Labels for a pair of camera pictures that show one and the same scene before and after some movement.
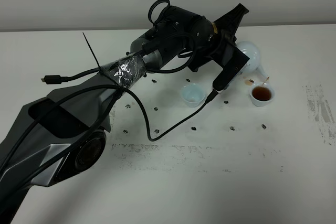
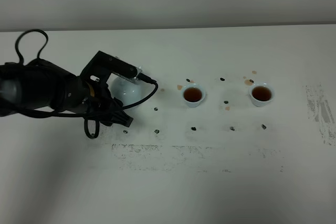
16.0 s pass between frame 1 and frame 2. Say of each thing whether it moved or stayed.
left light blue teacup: stayed
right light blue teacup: stayed
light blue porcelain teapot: moved
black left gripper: moved
